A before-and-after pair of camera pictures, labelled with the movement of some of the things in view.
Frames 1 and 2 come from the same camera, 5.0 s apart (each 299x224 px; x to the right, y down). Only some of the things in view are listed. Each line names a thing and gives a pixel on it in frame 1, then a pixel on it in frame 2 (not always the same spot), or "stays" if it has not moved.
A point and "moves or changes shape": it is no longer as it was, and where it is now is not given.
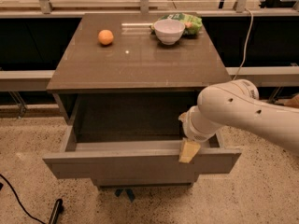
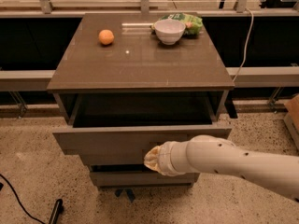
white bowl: (169, 31) stays
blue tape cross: (130, 192) stays
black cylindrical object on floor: (58, 209) stays
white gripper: (191, 131) → (165, 159)
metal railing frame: (262, 77) stays
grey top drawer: (131, 135) moves or changes shape
